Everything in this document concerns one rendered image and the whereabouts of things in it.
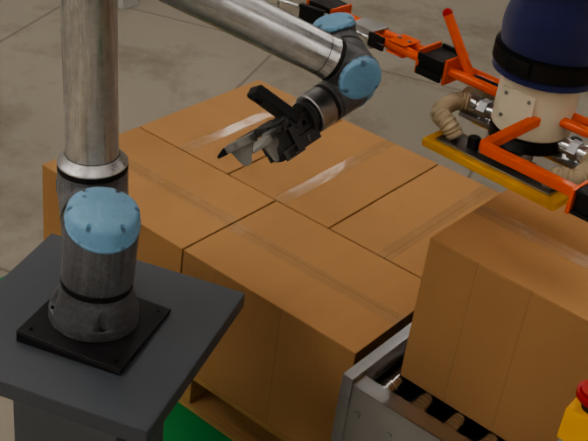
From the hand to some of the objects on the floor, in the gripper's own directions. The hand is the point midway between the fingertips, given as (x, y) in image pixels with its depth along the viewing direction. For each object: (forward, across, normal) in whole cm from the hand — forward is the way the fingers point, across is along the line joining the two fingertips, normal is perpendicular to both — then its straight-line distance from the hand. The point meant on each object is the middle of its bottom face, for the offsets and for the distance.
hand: (232, 152), depth 211 cm
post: (+19, -8, -140) cm, 142 cm away
